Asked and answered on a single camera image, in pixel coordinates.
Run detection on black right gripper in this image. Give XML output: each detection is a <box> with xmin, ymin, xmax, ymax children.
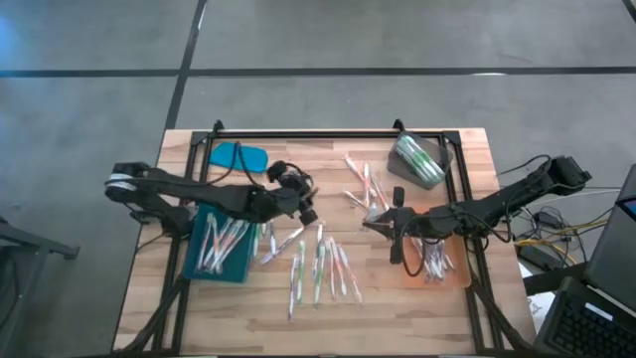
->
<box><xmin>361</xmin><ymin>186</ymin><xmax>436</xmax><ymax>266</ymax></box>

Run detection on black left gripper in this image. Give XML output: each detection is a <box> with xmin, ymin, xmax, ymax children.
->
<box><xmin>245</xmin><ymin>158</ymin><xmax>320</xmax><ymax>229</ymax></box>

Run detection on grey plastic bin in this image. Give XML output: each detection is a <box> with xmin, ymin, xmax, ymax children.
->
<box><xmin>386</xmin><ymin>129</ymin><xmax>455</xmax><ymax>192</ymax></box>

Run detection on blue plastic lid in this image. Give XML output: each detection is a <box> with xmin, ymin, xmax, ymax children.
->
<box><xmin>208</xmin><ymin>141</ymin><xmax>270</xmax><ymax>174</ymax></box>

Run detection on cardboard box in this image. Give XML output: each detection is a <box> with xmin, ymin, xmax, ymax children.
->
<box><xmin>398</xmin><ymin>205</ymin><xmax>473</xmax><ymax>291</ymax></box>

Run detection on blue plastic bin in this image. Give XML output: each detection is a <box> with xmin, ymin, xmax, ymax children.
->
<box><xmin>181</xmin><ymin>205</ymin><xmax>260</xmax><ymax>285</ymax></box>

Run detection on black power strip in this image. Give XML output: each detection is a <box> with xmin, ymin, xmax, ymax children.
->
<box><xmin>516</xmin><ymin>243</ymin><xmax>565</xmax><ymax>273</ymax></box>

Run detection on white paper sheet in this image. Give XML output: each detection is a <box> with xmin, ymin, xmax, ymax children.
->
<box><xmin>519</xmin><ymin>261</ymin><xmax>558</xmax><ymax>319</ymax></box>

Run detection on black laptop computer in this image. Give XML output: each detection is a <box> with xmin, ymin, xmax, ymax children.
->
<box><xmin>534</xmin><ymin>163</ymin><xmax>636</xmax><ymax>358</ymax></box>

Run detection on grey metal stand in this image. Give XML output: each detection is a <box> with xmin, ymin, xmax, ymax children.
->
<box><xmin>0</xmin><ymin>217</ymin><xmax>81</xmax><ymax>358</ymax></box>

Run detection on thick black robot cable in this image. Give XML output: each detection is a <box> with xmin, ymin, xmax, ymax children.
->
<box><xmin>398</xmin><ymin>213</ymin><xmax>428</xmax><ymax>278</ymax></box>

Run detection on black floor cables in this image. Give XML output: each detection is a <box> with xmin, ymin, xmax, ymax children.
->
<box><xmin>496</xmin><ymin>186</ymin><xmax>620</xmax><ymax>268</ymax></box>

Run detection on black metal floor frame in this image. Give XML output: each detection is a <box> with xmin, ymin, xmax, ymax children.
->
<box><xmin>521</xmin><ymin>261</ymin><xmax>590</xmax><ymax>298</ymax></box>

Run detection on yellow floor cable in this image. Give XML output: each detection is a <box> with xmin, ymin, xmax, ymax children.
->
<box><xmin>514</xmin><ymin>218</ymin><xmax>611</xmax><ymax>250</ymax></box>

